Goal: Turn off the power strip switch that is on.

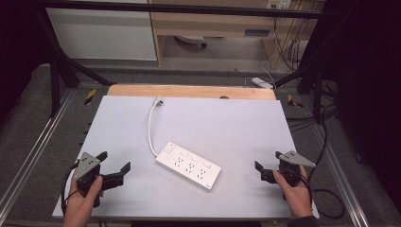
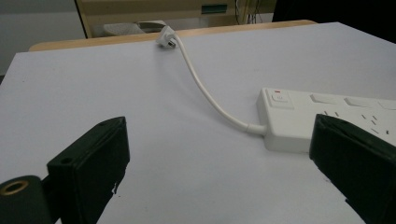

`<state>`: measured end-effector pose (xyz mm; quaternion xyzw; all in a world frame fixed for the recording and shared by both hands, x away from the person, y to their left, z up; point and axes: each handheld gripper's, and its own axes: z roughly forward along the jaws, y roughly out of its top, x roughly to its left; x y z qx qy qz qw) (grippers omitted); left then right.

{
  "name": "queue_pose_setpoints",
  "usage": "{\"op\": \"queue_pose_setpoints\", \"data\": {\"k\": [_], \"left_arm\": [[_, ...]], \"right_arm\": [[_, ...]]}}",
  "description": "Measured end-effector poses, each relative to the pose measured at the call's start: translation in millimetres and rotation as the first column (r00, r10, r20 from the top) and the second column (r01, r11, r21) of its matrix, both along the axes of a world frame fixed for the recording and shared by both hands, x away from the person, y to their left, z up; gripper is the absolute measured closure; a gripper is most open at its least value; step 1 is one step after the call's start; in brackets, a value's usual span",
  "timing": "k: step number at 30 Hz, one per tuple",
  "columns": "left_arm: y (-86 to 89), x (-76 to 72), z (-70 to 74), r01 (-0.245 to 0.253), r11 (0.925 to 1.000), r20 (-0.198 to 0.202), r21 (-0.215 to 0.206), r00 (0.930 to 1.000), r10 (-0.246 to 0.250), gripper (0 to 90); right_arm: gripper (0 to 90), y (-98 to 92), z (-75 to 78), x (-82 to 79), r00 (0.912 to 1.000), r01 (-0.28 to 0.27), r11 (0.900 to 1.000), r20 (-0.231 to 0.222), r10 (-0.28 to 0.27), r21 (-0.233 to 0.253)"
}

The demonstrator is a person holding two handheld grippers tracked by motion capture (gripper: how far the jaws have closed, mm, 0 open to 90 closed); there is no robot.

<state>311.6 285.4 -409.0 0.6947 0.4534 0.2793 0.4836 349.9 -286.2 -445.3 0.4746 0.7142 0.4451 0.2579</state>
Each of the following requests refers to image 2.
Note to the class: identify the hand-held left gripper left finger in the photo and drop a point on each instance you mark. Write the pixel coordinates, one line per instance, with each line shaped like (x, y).
(88, 169)

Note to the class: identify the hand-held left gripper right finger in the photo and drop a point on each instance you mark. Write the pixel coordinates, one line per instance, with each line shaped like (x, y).
(358, 158)

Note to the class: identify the white power strip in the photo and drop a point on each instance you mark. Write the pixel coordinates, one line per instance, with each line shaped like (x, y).
(292, 124)

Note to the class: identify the grey bowl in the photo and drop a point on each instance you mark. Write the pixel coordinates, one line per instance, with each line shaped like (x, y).
(134, 28)

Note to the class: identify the white power plug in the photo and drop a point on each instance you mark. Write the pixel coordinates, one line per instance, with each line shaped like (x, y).
(166, 38)

